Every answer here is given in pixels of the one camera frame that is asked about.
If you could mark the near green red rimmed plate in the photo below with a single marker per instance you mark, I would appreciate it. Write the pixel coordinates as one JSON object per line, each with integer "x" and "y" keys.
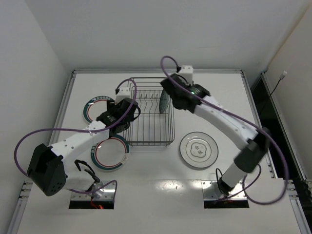
{"x": 110, "y": 154}

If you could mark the green red rimmed plate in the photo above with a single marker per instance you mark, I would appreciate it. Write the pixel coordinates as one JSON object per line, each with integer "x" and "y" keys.
{"x": 110, "y": 154}
{"x": 94, "y": 107}

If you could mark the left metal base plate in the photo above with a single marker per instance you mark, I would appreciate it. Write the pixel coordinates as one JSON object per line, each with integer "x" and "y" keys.
{"x": 106, "y": 192}

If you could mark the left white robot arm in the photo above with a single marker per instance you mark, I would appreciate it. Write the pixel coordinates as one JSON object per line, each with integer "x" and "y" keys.
{"x": 49, "y": 167}

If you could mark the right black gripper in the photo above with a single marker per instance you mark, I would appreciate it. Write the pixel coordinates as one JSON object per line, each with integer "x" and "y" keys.
{"x": 170, "y": 88}

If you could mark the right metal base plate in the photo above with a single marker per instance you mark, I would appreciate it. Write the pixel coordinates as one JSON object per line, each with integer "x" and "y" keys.
{"x": 211, "y": 192}

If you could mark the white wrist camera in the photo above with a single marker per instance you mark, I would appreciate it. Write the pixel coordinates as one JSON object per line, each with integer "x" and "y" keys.
{"x": 187, "y": 72}
{"x": 121, "y": 93}

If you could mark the small blue patterned plate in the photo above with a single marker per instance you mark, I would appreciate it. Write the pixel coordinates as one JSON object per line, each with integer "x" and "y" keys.
{"x": 163, "y": 102}

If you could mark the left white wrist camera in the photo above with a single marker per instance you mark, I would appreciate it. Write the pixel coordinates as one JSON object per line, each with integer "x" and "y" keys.
{"x": 121, "y": 93}

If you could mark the metal base plate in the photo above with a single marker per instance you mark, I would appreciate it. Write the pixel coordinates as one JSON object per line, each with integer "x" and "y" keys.
{"x": 106, "y": 192}
{"x": 211, "y": 192}

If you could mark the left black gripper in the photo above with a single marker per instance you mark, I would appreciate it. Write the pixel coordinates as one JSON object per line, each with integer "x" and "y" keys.
{"x": 124, "y": 122}

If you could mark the far green red rimmed plate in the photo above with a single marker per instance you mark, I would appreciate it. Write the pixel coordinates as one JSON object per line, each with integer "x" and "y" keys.
{"x": 94, "y": 107}

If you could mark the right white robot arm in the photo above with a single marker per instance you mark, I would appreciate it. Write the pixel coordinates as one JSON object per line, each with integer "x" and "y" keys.
{"x": 252, "y": 144}

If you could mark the white grey rimmed plate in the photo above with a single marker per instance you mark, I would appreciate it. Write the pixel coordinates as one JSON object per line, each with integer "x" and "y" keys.
{"x": 199, "y": 150}

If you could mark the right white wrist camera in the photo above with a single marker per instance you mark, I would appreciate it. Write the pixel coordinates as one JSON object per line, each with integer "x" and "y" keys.
{"x": 187, "y": 72}

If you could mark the metal wire dish rack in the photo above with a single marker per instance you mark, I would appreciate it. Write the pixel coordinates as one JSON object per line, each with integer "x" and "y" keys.
{"x": 151, "y": 128}

